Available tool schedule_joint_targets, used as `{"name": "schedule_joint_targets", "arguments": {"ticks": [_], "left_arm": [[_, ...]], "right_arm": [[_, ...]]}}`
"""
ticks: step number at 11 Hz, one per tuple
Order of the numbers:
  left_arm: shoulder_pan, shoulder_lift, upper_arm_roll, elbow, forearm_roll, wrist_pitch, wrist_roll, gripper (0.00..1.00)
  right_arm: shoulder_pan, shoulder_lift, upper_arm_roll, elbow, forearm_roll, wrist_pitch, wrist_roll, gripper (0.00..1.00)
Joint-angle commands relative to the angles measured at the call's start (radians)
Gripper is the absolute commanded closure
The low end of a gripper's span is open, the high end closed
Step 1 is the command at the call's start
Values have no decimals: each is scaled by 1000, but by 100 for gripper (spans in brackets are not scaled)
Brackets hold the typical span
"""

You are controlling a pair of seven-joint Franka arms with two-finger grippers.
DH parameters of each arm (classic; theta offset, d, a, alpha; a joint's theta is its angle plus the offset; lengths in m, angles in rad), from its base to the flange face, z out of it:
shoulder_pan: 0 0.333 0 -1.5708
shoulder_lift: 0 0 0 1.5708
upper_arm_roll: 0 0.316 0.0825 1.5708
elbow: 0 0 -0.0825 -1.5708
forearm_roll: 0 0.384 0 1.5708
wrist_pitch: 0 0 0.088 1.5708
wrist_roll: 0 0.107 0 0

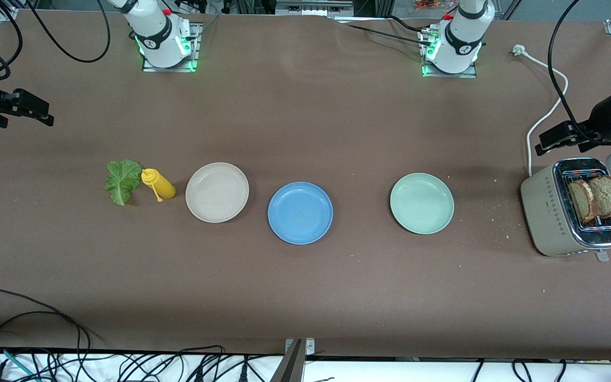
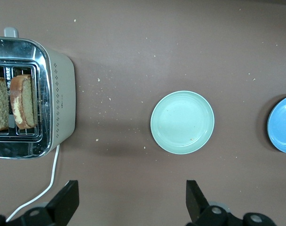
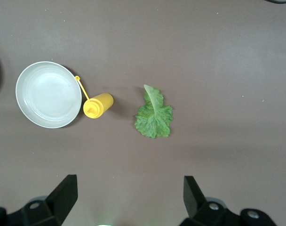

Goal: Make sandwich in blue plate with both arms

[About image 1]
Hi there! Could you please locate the brown toasted bread slice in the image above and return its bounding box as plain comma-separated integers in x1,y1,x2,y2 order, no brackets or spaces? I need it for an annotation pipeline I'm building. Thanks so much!
567,179,598,223
588,175,611,219

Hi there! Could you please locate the green lettuce leaf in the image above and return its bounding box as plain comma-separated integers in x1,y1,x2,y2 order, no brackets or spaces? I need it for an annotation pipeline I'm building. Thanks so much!
105,159,143,206

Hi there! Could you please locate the yellow mustard squeeze bottle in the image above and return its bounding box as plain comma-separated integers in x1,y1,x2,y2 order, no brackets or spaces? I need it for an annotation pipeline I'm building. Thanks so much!
141,168,176,203

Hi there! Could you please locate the mint green round plate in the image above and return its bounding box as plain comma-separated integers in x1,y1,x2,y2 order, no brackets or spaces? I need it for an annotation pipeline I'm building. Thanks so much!
389,173,455,235

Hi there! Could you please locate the beige round plate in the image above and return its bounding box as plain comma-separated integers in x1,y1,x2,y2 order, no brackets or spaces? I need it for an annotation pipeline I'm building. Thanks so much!
185,162,250,223

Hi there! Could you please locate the blue round plate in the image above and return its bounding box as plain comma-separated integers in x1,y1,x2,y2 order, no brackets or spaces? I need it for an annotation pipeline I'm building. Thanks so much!
267,182,334,245

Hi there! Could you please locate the beige chrome-topped toaster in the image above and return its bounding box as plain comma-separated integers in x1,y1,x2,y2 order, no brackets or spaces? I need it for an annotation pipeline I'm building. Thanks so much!
520,157,611,263

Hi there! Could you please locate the brown table cover mat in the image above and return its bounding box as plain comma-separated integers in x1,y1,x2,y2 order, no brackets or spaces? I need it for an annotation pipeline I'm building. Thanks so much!
0,8,611,361

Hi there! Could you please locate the silver metal box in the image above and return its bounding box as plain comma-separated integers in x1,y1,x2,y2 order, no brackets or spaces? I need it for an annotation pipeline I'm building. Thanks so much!
275,0,354,16

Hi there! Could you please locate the aluminium profile strut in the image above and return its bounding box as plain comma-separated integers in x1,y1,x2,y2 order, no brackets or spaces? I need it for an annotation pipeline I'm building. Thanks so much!
270,340,306,382

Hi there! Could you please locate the black right arm loop cable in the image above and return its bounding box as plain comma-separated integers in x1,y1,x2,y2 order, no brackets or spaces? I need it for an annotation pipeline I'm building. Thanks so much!
24,0,111,64

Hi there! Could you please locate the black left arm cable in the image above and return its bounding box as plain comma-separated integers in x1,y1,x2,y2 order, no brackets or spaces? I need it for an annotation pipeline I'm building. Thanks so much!
548,0,584,140

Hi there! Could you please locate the white toaster power cord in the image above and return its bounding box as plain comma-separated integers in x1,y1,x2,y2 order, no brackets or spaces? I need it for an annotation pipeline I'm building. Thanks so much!
512,45,570,177

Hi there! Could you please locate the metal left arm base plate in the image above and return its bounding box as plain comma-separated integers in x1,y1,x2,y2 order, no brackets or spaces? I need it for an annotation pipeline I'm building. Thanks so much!
421,29,478,79

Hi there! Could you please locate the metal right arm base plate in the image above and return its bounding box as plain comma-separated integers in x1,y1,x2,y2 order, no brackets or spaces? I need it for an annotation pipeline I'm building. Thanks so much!
142,22,201,72

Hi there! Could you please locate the black looping floor cable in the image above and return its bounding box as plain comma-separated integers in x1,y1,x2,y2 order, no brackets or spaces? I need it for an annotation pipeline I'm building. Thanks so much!
0,289,91,353

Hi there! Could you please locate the black base power cable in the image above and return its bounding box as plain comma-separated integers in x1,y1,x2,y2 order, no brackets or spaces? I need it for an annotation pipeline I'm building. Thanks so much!
344,22,433,46

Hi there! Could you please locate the teal cable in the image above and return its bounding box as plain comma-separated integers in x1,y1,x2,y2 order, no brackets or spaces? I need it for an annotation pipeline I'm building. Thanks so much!
0,345,41,382

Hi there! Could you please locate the metal corner bracket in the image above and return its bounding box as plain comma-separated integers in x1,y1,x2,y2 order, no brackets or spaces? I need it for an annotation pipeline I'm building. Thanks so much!
284,338,316,357

